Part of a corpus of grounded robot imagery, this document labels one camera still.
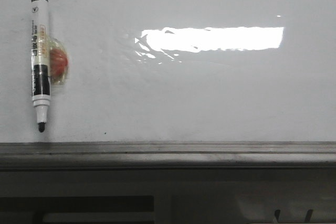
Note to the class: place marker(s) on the black and white whiteboard marker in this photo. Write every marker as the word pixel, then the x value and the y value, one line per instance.
pixel 40 66

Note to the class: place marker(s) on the white whiteboard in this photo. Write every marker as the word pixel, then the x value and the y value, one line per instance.
pixel 176 70

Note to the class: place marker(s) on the grey metal whiteboard tray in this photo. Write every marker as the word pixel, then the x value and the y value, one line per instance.
pixel 165 155

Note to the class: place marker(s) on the red round magnet with tape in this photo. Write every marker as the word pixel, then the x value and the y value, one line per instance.
pixel 59 62

